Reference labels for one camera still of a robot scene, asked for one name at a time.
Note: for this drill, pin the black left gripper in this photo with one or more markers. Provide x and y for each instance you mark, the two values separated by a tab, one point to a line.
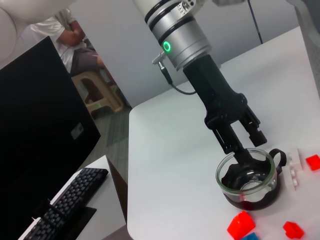
215	95

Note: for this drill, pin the glass teacup black sleeve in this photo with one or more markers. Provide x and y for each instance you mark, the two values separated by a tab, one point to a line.
250	195

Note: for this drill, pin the grey perforated storage bin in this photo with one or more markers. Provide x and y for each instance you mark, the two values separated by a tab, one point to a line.
312	37

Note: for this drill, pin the white toy brick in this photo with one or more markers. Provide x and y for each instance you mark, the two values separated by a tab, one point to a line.
293	181
297	160

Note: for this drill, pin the small red cube brick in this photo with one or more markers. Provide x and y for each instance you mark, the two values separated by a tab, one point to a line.
313	163
293	228

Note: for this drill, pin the bright red rectangular brick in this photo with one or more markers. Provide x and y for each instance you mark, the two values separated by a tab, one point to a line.
241	225

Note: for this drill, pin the blue square brick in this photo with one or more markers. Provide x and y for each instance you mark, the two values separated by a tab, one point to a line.
250	237

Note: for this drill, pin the beige plastic stool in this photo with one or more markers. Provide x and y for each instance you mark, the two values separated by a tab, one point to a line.
100	100

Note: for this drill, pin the black keyboard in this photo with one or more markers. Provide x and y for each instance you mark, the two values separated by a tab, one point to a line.
75	185

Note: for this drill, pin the black computer monitor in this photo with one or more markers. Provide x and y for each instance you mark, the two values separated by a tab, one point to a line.
37	112

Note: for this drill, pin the seated person white shirt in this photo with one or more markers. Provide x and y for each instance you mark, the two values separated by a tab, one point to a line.
50	27

